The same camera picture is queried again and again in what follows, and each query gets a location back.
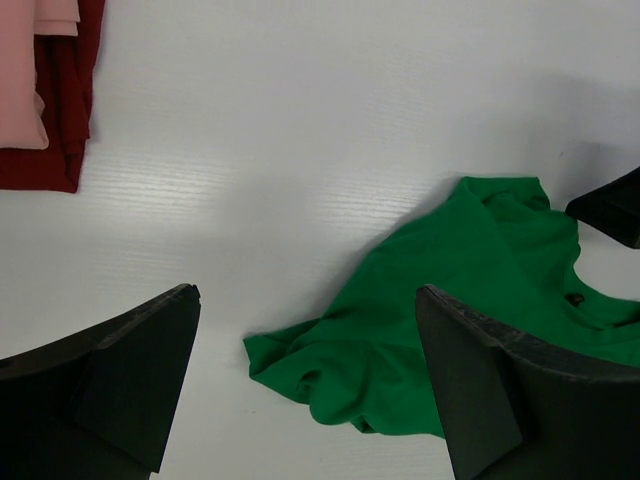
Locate dark red folded t-shirt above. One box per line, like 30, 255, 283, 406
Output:
1, 0, 105, 193

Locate pink folded t-shirt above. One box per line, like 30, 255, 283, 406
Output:
1, 0, 80, 150

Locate green t-shirt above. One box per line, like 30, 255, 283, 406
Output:
244, 177, 639, 447

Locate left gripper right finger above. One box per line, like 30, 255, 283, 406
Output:
416, 285, 639, 479

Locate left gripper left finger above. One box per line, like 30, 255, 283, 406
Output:
1, 284, 201, 479

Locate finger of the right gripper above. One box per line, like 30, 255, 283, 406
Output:
565, 168, 640, 249

